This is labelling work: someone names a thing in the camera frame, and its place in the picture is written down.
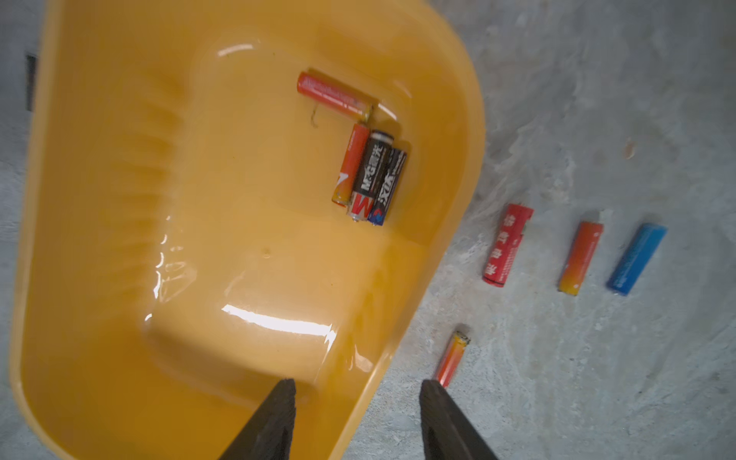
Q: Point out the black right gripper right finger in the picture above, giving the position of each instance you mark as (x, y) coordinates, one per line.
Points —
(447, 433)

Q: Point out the dark blue battery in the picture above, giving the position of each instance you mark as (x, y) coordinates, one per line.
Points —
(391, 179)

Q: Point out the slim red orange battery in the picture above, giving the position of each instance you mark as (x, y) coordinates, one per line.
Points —
(350, 164)

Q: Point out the black red silver battery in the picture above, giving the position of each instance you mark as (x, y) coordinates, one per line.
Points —
(372, 168)

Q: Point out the red battery with yellow text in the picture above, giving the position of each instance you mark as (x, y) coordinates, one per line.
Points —
(505, 249)

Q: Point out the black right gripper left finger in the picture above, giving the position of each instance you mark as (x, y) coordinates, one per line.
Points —
(268, 433)

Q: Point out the yellow plastic storage tray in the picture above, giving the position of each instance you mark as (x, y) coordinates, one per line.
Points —
(180, 252)

